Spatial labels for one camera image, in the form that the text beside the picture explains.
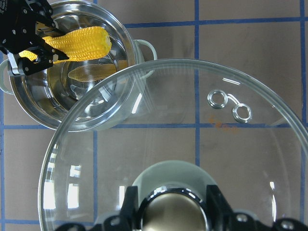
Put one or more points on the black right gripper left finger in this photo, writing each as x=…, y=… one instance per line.
x=126, y=219

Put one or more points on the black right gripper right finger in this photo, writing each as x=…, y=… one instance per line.
x=223, y=218

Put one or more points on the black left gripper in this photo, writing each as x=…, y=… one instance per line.
x=18, y=20

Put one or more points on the yellow corn cob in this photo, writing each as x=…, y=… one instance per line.
x=83, y=44

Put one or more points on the glass pot lid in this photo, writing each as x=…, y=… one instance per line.
x=197, y=124

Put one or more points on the white metal cooking pot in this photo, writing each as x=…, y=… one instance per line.
x=102, y=96

